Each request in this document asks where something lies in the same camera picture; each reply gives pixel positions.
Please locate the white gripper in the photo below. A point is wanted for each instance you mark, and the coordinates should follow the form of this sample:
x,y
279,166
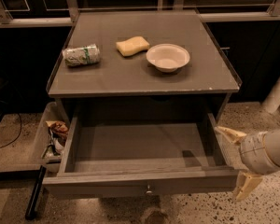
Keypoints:
x,y
254,152

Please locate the grey top drawer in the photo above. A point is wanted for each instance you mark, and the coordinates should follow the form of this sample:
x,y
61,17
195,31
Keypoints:
x,y
115,158

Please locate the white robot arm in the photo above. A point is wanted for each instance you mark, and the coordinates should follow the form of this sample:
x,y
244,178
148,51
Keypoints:
x,y
272,138

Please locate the grey drawer cabinet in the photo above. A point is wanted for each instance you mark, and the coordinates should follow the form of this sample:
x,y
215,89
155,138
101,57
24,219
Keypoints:
x,y
208,70

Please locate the white paper bowl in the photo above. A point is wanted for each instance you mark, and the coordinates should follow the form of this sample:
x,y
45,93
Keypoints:
x,y
167,58

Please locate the metal railing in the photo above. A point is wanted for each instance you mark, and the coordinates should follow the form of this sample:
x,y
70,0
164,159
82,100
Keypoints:
x,y
41,13

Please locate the yellow sponge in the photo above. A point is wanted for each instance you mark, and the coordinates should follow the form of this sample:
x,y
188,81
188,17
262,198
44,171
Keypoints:
x,y
132,46

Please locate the brown snack wrapper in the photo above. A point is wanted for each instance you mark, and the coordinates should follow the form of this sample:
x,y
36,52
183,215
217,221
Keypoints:
x,y
58,128

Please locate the clear plastic bin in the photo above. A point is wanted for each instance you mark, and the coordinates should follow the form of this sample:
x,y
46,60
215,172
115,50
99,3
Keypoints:
x,y
49,149

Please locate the crushed green white can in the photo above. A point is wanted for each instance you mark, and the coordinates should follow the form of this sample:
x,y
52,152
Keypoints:
x,y
82,56

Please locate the black metal leg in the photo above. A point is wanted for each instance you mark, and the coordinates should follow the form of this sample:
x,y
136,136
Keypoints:
x,y
30,213

